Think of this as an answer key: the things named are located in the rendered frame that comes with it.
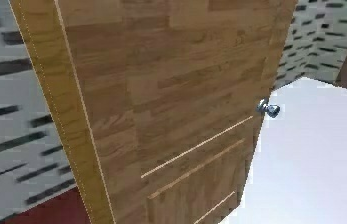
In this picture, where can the brown wooden room door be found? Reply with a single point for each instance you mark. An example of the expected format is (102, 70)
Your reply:
(167, 100)

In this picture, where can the silver round door knob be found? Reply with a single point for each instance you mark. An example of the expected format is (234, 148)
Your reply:
(269, 108)

